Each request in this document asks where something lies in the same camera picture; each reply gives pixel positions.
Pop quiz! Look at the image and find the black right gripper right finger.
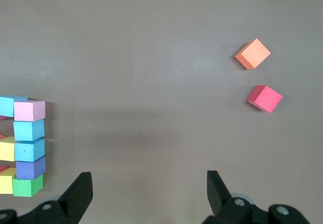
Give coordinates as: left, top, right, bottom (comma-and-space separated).
201, 170, 310, 224

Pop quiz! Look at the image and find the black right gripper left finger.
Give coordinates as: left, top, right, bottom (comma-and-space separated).
0, 172, 93, 224

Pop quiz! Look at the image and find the green foam cube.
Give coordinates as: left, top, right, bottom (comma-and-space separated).
12, 174, 44, 197

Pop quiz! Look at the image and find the purple foam cube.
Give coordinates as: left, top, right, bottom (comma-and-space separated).
15, 155, 46, 181

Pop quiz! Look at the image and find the light blue foam cube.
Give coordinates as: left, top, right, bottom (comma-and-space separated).
13, 119, 45, 141
0, 95, 28, 118
14, 138, 46, 163

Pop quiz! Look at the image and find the yellow foam cube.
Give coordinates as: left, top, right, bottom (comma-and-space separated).
0, 136, 16, 162
0, 167, 17, 195

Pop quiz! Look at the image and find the pink foam cube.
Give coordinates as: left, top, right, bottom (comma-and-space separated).
14, 100, 46, 122

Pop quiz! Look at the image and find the brown table cover sheet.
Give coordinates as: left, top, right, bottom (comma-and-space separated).
0, 0, 323, 224

